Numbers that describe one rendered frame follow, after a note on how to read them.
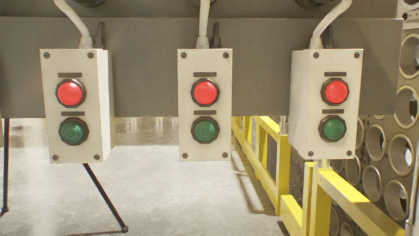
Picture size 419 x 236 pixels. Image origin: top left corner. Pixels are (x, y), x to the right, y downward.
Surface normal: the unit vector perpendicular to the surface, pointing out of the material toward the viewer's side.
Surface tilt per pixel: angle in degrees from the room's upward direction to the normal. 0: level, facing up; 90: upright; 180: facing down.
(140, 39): 90
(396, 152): 82
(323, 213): 90
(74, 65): 90
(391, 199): 67
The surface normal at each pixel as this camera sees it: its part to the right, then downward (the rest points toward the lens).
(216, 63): 0.05, 0.18
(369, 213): 0.00, -0.98
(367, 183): 0.05, -0.21
